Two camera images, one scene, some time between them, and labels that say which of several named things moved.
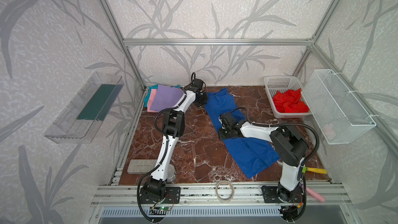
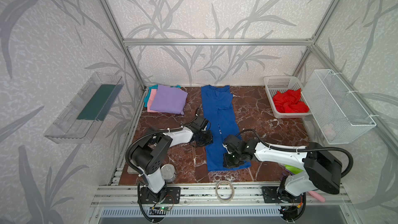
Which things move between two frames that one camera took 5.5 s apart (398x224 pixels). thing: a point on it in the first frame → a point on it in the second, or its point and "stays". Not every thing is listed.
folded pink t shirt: (152, 97) stays
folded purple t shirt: (166, 96) stays
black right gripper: (224, 132) → (231, 157)
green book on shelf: (98, 106) stays
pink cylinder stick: (315, 194) stays
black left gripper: (201, 98) → (202, 135)
